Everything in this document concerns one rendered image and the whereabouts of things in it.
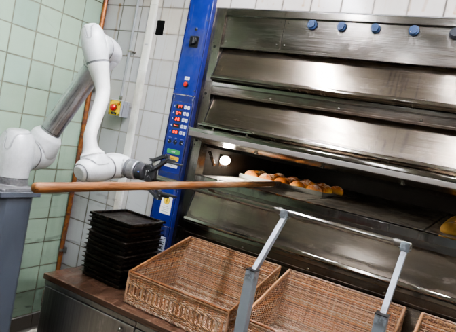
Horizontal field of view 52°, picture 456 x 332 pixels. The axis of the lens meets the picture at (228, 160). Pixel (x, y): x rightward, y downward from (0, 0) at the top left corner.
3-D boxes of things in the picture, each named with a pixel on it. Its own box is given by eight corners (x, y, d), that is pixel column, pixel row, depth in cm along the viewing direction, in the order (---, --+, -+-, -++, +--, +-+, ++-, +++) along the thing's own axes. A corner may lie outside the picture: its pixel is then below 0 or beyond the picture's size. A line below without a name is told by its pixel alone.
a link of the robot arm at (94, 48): (107, 57, 208) (117, 62, 222) (99, 16, 208) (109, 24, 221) (79, 64, 209) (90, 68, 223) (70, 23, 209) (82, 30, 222)
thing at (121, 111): (115, 116, 291) (118, 100, 290) (127, 118, 286) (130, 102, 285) (106, 114, 284) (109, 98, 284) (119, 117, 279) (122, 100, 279)
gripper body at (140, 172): (146, 161, 213) (162, 166, 208) (142, 180, 213) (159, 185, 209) (135, 161, 206) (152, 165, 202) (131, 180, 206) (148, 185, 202)
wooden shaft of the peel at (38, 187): (35, 194, 127) (36, 183, 127) (28, 191, 129) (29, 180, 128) (275, 187, 279) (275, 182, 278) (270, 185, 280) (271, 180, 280)
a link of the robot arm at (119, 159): (136, 178, 218) (116, 182, 206) (111, 171, 225) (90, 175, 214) (138, 155, 216) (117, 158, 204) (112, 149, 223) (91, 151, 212)
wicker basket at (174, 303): (180, 283, 260) (190, 234, 259) (273, 320, 232) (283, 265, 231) (120, 301, 218) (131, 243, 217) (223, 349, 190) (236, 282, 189)
